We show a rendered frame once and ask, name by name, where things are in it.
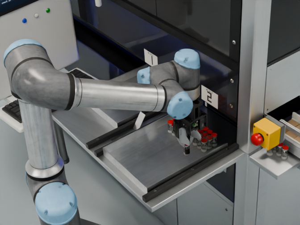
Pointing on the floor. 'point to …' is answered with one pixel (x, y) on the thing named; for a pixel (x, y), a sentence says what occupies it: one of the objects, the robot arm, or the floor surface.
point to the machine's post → (250, 103)
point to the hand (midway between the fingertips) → (185, 141)
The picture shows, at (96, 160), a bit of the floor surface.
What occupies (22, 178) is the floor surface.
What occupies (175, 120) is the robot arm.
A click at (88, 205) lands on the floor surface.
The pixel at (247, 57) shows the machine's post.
